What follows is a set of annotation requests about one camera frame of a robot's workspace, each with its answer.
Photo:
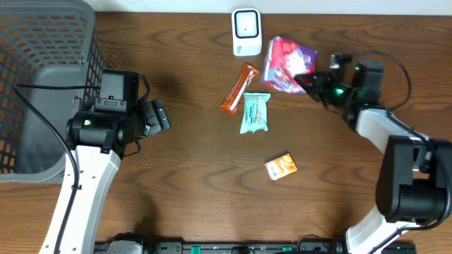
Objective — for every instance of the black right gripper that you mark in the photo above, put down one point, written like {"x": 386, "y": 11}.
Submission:
{"x": 320, "y": 80}

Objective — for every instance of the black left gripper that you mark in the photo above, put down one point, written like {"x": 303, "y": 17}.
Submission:
{"x": 155, "y": 116}

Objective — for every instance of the purple snack package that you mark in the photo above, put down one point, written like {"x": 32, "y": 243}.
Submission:
{"x": 284, "y": 60}

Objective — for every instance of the green wipes packet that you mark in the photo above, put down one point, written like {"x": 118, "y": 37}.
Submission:
{"x": 255, "y": 116}

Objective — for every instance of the orange snack bar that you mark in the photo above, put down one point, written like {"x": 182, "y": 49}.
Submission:
{"x": 231, "y": 102}

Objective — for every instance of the small orange packet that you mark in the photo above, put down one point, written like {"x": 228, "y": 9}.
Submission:
{"x": 280, "y": 167}

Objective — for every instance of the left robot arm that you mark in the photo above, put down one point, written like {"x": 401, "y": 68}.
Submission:
{"x": 96, "y": 140}

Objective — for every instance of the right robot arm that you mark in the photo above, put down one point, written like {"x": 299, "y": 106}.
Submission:
{"x": 413, "y": 191}

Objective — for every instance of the white barcode scanner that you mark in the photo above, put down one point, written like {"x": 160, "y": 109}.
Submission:
{"x": 246, "y": 32}

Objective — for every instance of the grey plastic basket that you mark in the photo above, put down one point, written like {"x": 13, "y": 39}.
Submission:
{"x": 49, "y": 57}

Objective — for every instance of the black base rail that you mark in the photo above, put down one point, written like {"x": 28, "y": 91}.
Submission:
{"x": 134, "y": 243}

